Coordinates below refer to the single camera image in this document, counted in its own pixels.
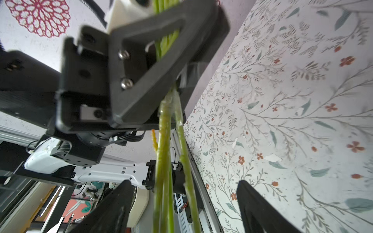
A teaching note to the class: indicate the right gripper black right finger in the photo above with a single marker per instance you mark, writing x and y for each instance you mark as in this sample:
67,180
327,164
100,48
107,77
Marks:
257,215

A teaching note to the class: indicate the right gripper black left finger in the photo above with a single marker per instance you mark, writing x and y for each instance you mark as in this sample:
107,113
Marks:
111,215

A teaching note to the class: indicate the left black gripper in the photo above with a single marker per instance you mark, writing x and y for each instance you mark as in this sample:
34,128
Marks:
73,104

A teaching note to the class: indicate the pink artificial flower bouquet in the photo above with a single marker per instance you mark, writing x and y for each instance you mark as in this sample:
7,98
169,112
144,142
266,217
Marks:
163,220

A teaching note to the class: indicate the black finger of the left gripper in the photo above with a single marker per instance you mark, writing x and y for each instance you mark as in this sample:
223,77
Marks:
149,56

